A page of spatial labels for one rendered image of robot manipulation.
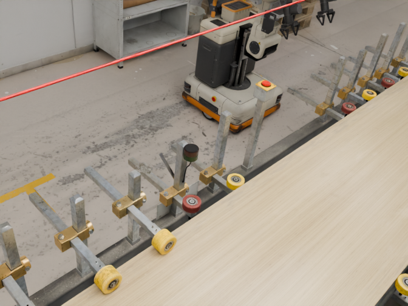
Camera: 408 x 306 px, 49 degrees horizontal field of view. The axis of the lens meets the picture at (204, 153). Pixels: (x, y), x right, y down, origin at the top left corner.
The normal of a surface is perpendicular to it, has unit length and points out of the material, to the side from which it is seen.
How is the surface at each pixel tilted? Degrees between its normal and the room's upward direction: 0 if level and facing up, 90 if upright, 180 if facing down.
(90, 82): 0
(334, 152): 0
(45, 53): 90
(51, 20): 90
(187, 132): 0
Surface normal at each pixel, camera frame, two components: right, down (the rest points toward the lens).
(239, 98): 0.11, -0.76
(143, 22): 0.70, 0.51
